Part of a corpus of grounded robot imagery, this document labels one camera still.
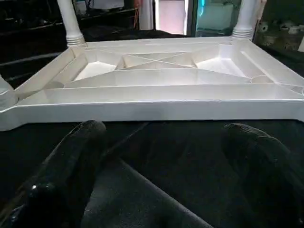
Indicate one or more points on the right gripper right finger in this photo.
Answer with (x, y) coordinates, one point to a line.
(270, 175)

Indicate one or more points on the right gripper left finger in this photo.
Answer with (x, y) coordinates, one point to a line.
(52, 180)

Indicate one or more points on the white plastic table leg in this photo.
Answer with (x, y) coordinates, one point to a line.
(5, 92)
(70, 21)
(246, 19)

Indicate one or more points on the white plastic table top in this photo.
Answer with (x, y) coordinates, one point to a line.
(166, 80)

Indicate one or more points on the black table mat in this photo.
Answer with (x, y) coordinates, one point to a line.
(166, 171)

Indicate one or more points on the teal plastic stool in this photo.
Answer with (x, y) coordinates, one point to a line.
(216, 16)

